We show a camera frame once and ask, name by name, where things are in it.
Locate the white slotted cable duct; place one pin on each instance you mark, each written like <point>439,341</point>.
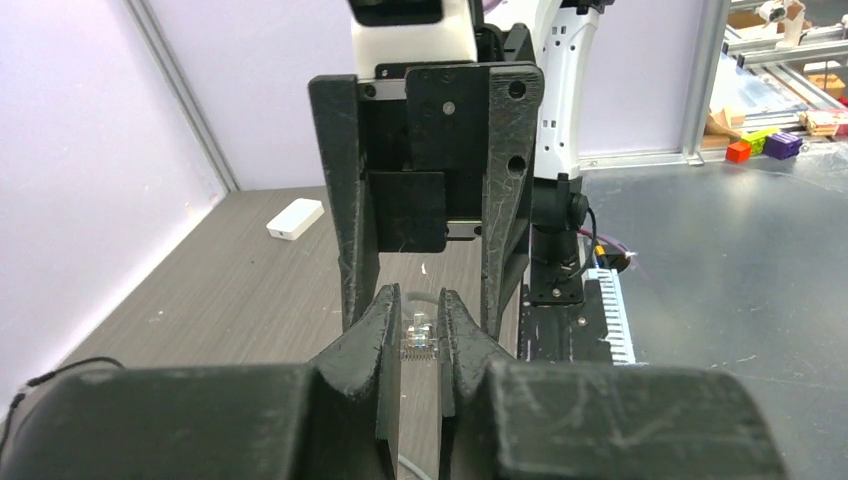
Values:
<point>619,335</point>

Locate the purple toy block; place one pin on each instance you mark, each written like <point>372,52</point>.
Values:
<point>782,145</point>

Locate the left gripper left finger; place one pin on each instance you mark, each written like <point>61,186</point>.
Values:
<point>354,427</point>

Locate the yellow green toy block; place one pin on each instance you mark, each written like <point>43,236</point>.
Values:
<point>756,140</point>

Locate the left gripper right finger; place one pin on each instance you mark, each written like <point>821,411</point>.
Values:
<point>468,429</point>

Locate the red toy block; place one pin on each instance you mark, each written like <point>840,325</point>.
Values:
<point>738,152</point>

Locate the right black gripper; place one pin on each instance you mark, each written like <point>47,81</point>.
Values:
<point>435,152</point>

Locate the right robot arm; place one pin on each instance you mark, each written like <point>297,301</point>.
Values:
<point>556,36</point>

